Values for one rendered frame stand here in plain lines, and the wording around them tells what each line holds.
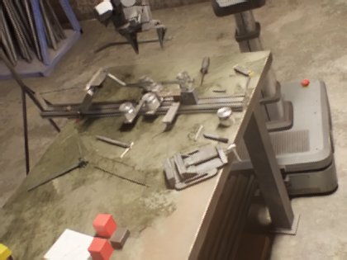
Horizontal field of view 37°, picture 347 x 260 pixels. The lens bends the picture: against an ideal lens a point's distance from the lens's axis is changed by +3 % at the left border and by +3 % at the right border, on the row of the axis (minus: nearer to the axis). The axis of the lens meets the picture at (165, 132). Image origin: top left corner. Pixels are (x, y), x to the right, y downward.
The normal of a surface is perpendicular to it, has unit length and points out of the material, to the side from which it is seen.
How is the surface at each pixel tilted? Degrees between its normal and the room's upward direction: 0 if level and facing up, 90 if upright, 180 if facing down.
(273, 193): 90
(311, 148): 0
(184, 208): 0
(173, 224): 0
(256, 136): 90
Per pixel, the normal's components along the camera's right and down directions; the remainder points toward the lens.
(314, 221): -0.33, -0.75
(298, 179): -0.18, 0.65
